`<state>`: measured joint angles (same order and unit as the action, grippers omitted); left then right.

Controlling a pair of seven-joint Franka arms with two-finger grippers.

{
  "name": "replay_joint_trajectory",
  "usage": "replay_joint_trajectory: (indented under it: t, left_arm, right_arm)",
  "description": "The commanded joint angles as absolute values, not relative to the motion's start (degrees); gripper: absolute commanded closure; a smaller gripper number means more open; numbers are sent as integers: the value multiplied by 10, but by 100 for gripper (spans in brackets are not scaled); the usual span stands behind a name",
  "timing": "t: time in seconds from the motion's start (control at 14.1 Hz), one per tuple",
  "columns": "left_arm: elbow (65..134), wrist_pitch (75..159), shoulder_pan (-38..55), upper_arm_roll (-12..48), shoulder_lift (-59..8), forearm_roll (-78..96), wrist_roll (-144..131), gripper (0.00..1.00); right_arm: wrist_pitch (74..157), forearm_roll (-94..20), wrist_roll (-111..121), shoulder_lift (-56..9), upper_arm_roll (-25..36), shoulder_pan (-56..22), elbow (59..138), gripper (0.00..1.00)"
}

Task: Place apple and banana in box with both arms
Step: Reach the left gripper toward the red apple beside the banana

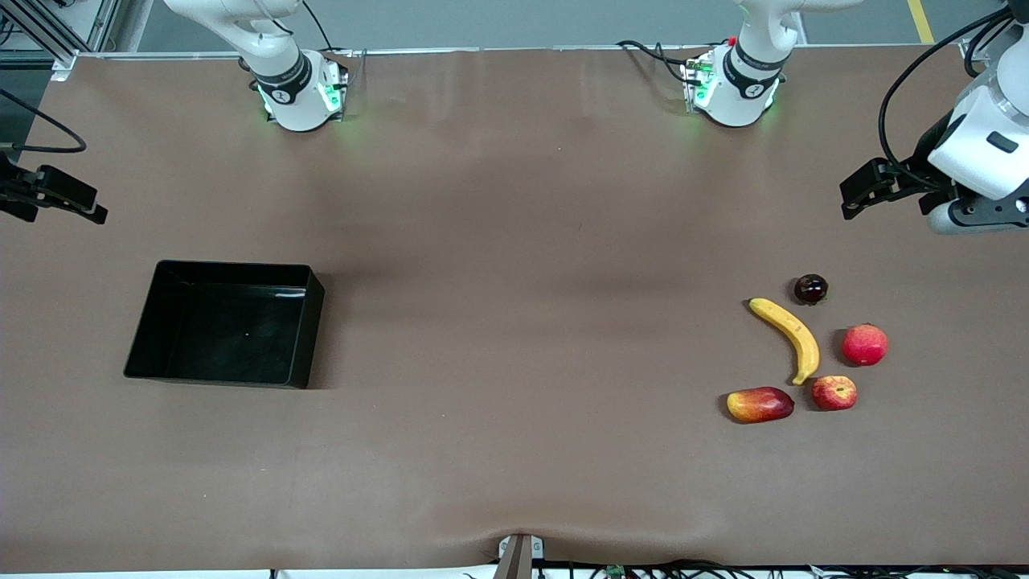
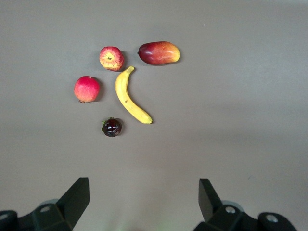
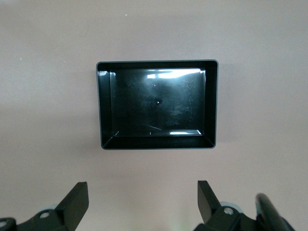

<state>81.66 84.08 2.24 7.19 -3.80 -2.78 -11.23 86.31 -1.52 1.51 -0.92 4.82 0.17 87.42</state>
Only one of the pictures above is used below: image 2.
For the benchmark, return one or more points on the red yellow apple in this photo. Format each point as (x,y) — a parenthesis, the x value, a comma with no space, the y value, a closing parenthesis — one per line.
(111,59)

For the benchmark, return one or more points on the dark purple mangosteen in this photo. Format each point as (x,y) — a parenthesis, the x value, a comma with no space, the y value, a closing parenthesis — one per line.
(111,128)

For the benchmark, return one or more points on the yellow banana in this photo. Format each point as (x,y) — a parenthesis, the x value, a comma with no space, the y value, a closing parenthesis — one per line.
(122,91)

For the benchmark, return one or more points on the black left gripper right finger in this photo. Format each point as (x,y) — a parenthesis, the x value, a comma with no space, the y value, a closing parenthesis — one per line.
(209,204)

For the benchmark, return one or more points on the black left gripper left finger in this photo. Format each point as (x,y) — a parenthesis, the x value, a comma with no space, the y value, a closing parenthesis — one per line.
(72,204)

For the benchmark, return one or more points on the red yellow mango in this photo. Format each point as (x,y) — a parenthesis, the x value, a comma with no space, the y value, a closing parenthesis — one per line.
(158,53)

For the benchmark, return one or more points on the red pomegranate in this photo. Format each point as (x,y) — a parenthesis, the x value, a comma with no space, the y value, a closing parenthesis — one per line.
(86,89)

